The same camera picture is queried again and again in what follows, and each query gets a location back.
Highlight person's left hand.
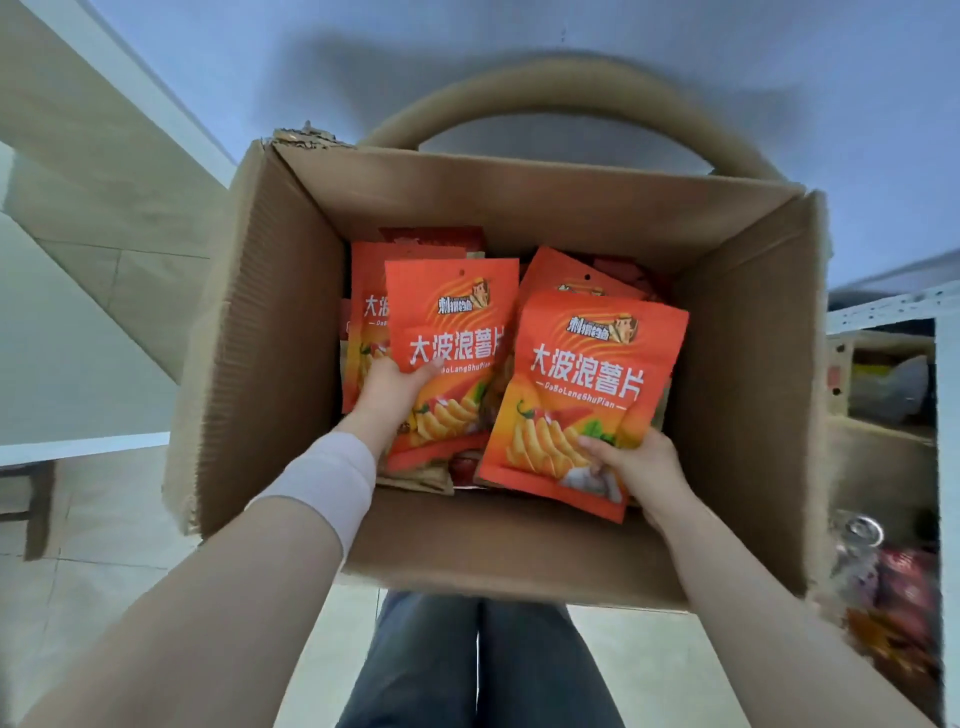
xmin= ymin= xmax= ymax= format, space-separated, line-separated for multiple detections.
xmin=337 ymin=357 xmax=446 ymax=455

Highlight person's right hand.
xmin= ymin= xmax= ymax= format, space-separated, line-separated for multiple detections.
xmin=576 ymin=427 xmax=700 ymax=531

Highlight orange chip packet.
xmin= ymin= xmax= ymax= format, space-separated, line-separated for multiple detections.
xmin=474 ymin=291 xmax=690 ymax=525
xmin=382 ymin=258 xmax=521 ymax=475
xmin=516 ymin=246 xmax=651 ymax=307
xmin=342 ymin=241 xmax=468 ymax=415

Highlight person's right forearm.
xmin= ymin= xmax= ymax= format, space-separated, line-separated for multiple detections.
xmin=643 ymin=491 xmax=940 ymax=728

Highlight person's left forearm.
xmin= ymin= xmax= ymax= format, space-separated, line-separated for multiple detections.
xmin=18 ymin=416 xmax=387 ymax=728

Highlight red snack packet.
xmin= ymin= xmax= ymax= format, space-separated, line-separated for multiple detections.
xmin=591 ymin=255 xmax=673 ymax=303
xmin=378 ymin=226 xmax=486 ymax=253

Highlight white wrist band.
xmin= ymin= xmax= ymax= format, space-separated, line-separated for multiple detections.
xmin=246 ymin=430 xmax=378 ymax=558

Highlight person's blue jeans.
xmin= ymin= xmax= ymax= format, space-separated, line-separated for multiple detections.
xmin=336 ymin=590 xmax=625 ymax=728

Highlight silver drink can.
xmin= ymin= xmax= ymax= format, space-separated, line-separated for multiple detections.
xmin=831 ymin=513 xmax=888 ymax=588

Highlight small brown cardboard box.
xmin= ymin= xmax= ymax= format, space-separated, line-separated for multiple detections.
xmin=825 ymin=333 xmax=939 ymax=526

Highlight clear plastic bag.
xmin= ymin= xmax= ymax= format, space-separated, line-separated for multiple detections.
xmin=849 ymin=355 xmax=933 ymax=426

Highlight pile of red snack bags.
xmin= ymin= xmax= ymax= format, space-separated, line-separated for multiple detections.
xmin=846 ymin=546 xmax=945 ymax=702

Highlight white metal shelf rack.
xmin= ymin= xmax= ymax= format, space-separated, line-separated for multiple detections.
xmin=825 ymin=280 xmax=960 ymax=728

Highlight white board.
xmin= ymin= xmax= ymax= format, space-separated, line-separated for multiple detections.
xmin=0 ymin=432 xmax=171 ymax=469

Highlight dark wooden stool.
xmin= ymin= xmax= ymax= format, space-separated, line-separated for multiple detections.
xmin=0 ymin=460 xmax=58 ymax=563

